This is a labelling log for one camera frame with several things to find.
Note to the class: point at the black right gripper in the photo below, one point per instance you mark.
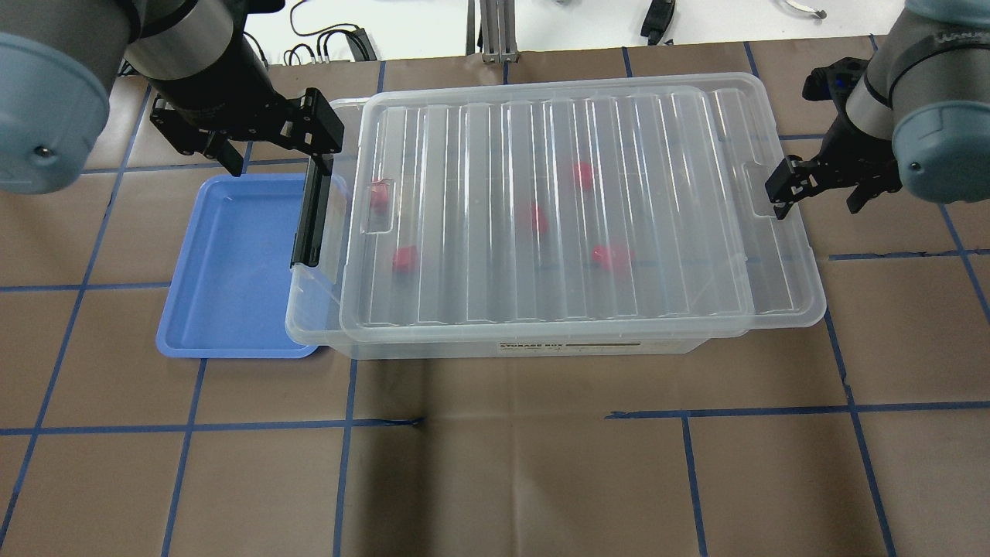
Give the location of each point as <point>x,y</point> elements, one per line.
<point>845,147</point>

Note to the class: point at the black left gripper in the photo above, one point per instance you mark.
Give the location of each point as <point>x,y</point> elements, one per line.
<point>219,90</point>

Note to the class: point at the red block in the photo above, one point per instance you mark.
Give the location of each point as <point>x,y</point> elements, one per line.
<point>405,259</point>
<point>538,220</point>
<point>614,258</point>
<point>380,195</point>

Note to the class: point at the clear ribbed box lid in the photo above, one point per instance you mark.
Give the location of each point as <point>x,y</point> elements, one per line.
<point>642,166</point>

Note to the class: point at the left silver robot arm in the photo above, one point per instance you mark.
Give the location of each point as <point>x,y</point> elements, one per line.
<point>60,59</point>

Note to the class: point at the blue plastic tray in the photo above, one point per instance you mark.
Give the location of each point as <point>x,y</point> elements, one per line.
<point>228,296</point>

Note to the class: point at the clear plastic storage box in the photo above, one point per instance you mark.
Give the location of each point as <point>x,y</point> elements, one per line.
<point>784,276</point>

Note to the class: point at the red block under lid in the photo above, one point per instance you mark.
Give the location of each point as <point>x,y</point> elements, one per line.
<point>614,258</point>

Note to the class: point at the black power adapter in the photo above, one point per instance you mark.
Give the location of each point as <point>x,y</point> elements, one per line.
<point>656,21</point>

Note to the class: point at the black box latch handle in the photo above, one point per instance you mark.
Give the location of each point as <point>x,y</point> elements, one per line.
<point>308,238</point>

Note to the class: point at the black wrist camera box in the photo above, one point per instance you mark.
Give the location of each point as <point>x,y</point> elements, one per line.
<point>835,82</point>

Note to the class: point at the aluminium frame post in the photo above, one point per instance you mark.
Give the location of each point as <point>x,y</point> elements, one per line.
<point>491,31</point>

